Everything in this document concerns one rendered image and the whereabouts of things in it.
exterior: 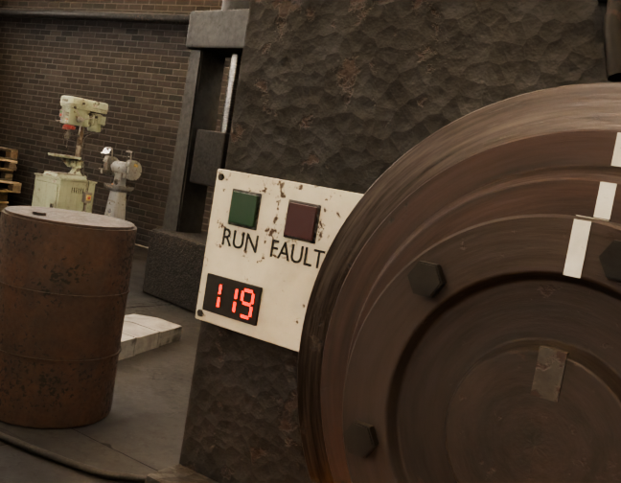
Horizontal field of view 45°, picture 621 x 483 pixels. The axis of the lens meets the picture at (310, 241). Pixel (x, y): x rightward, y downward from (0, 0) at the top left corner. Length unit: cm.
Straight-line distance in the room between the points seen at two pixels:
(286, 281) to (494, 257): 38
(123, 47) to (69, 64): 102
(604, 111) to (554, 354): 18
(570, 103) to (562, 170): 5
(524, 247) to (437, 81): 33
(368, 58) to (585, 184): 36
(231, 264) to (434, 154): 35
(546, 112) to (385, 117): 26
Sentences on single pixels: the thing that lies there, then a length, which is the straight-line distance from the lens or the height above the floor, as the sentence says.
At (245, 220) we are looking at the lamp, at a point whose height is 119.
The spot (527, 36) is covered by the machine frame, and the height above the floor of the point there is 141.
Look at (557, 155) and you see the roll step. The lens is 55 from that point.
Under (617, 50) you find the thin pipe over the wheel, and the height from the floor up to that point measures 140.
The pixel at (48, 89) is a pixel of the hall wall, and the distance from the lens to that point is 1107.
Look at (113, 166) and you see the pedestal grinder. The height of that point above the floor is 92.
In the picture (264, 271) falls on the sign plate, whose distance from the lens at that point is 85.
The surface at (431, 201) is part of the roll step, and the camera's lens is 58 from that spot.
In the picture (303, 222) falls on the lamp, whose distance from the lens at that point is 81.
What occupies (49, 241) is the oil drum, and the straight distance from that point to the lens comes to 327.
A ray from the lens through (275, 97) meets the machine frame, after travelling 88.
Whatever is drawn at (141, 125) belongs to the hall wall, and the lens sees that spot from 964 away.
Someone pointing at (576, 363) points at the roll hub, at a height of 117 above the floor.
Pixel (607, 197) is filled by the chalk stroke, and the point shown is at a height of 127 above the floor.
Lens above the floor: 126
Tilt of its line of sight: 5 degrees down
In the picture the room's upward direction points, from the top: 9 degrees clockwise
